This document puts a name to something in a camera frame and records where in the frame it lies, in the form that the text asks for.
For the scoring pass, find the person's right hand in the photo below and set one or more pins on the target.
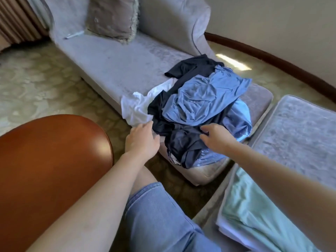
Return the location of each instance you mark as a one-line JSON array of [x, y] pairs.
[[219, 136]]

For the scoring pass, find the person's left hand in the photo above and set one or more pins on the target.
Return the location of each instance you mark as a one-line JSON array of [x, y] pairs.
[[141, 140]]

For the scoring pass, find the pile of clothes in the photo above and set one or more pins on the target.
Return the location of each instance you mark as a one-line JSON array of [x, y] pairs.
[[178, 139]]

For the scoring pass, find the light blue printed T-shirt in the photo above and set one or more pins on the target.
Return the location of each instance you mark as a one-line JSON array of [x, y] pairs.
[[204, 97]]

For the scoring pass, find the mint green T-shirt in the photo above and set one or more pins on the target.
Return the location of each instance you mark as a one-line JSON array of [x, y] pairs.
[[257, 217]]

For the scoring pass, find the white tiger print T-shirt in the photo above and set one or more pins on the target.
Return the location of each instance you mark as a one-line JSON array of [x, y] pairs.
[[227, 230]]

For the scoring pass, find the person's left forearm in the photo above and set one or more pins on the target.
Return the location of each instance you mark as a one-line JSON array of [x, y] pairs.
[[84, 212]]

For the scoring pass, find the person's right forearm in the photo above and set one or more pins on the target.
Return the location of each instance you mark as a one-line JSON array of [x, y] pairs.
[[288, 186]]

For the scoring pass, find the person's right leg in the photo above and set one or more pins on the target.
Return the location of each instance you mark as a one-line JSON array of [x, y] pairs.
[[143, 181]]

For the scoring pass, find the grey velvet chaise sofa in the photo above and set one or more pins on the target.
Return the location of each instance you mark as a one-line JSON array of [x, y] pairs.
[[115, 60]]

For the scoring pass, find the blue denim shorts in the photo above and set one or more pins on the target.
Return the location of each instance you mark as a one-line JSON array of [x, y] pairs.
[[157, 223]]

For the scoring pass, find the dark wooden baseboard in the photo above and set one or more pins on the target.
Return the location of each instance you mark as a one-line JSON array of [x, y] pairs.
[[273, 57]]

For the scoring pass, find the round wooden table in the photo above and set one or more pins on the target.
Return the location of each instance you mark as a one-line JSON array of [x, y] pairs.
[[47, 170]]

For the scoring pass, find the small white flat object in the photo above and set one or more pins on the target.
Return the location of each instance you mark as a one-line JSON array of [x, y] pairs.
[[74, 34]]

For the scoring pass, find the brown fringed cushion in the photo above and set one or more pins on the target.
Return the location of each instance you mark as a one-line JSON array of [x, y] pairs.
[[113, 15]]

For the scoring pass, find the beige curtain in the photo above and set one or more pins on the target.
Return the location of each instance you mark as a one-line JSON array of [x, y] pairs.
[[18, 18]]

